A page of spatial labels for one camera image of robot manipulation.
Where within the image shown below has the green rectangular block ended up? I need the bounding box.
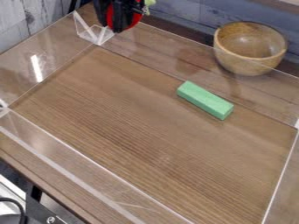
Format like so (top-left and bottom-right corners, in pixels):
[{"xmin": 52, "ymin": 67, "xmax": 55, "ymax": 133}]
[{"xmin": 176, "ymin": 81, "xmax": 234, "ymax": 120}]

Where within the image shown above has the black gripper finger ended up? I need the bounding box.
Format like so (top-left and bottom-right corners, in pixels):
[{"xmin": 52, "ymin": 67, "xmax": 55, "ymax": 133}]
[
  {"xmin": 112, "ymin": 0, "xmax": 134, "ymax": 33},
  {"xmin": 93, "ymin": 0, "xmax": 109, "ymax": 26}
]

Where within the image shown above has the black metal table frame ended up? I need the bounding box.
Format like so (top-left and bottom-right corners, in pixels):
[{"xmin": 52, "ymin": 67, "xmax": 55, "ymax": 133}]
[{"xmin": 0, "ymin": 159, "xmax": 84, "ymax": 224}]

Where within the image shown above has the red plush strawberry toy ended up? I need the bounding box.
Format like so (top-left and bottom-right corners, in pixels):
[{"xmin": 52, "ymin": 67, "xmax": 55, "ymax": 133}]
[{"xmin": 107, "ymin": 0, "xmax": 156, "ymax": 31}]

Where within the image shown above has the clear acrylic tray wall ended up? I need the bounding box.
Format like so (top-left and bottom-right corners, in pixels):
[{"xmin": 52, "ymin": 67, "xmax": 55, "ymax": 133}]
[{"xmin": 0, "ymin": 14, "xmax": 299, "ymax": 224}]

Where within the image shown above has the wooden bowl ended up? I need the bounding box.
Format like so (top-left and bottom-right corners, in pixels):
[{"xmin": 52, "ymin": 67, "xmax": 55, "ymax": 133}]
[{"xmin": 212, "ymin": 21, "xmax": 288, "ymax": 77}]

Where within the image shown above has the black cable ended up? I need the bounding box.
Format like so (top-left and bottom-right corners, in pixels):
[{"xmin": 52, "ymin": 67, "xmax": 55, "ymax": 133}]
[{"xmin": 0, "ymin": 197, "xmax": 28, "ymax": 224}]

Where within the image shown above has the clear acrylic corner bracket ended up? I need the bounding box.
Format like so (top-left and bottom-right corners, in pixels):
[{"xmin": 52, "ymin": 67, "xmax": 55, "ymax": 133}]
[{"xmin": 72, "ymin": 11, "xmax": 115, "ymax": 46}]

